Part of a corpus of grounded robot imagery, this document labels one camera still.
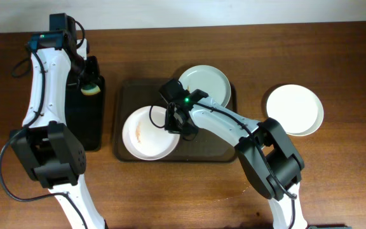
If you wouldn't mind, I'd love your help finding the yellow green sponge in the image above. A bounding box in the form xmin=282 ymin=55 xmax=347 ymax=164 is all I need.
xmin=81 ymin=83 xmax=101 ymax=96

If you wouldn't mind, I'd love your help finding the white plate with sauce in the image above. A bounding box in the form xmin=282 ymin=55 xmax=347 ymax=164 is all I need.
xmin=122 ymin=106 xmax=180 ymax=161

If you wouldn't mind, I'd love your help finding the pale green plate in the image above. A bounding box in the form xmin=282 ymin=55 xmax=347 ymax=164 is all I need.
xmin=179 ymin=65 xmax=231 ymax=107

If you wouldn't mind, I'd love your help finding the cream white plate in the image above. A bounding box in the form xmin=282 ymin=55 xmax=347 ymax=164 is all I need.
xmin=266 ymin=84 xmax=324 ymax=137

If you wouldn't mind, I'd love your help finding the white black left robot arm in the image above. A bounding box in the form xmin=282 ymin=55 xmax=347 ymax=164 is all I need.
xmin=7 ymin=13 xmax=107 ymax=228

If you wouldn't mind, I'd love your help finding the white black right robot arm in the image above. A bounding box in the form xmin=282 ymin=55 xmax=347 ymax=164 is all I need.
xmin=159 ymin=79 xmax=308 ymax=228

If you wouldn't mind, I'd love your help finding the black small tray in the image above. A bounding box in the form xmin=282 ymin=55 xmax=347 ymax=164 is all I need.
xmin=65 ymin=76 xmax=105 ymax=151

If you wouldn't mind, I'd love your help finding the brown serving tray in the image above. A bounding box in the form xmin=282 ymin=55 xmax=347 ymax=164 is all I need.
xmin=112 ymin=78 xmax=236 ymax=163

